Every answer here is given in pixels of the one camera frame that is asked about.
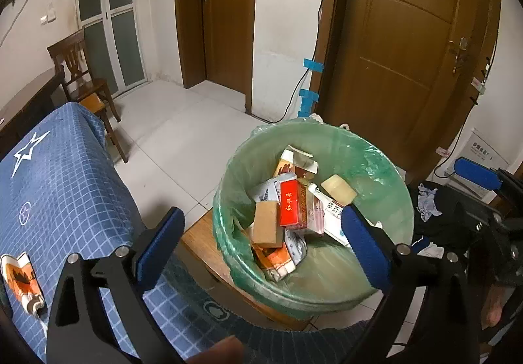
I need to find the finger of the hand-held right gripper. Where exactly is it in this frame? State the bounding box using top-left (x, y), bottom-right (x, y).
top-left (454, 200), bottom-right (505, 234)
top-left (454, 157), bottom-right (523, 197)

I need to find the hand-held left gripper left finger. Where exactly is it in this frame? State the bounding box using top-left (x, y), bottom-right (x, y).
top-left (46, 206), bottom-right (185, 364)

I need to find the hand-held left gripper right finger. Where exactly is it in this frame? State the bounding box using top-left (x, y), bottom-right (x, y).
top-left (341, 204), bottom-right (483, 364)

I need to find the beige rectangular block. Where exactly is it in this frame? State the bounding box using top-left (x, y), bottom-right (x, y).
top-left (321, 175), bottom-right (357, 206)

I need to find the bin with green bag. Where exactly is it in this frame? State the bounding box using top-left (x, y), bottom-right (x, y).
top-left (212, 119), bottom-right (415, 311)

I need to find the brown rectangular block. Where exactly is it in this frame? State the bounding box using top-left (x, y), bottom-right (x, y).
top-left (252, 200), bottom-right (284, 248)

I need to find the person's right hand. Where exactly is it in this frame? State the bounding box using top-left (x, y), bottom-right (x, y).
top-left (480, 282), bottom-right (507, 330)

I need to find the white printed carton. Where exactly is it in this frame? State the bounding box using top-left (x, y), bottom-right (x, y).
top-left (464, 127), bottom-right (511, 168)

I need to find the wooden stool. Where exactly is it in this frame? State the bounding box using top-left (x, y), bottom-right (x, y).
top-left (181, 211), bottom-right (313, 332)

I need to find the blue checked star tablecloth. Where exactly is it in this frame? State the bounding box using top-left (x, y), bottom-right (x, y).
top-left (0, 101), bottom-right (368, 364)

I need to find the brown panelled wooden door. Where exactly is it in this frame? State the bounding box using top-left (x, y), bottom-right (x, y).
top-left (312, 0), bottom-right (502, 185)

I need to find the dark wooden dining table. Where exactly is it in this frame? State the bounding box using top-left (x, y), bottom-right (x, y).
top-left (0, 65), bottom-right (66, 148)

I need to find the dark wooden chair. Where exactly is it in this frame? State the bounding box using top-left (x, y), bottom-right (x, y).
top-left (47, 29), bottom-right (129, 164)

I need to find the frosted glass double door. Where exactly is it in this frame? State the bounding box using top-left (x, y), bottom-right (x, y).
top-left (77, 0), bottom-right (148, 97)

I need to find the black power cable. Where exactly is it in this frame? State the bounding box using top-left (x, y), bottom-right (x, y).
top-left (270, 0), bottom-right (329, 124)

